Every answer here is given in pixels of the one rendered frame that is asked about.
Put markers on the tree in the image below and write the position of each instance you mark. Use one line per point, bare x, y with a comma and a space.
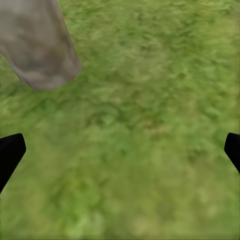
35, 41

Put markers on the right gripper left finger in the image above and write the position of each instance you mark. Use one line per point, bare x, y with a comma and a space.
12, 150

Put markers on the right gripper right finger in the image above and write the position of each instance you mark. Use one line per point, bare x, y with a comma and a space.
232, 149

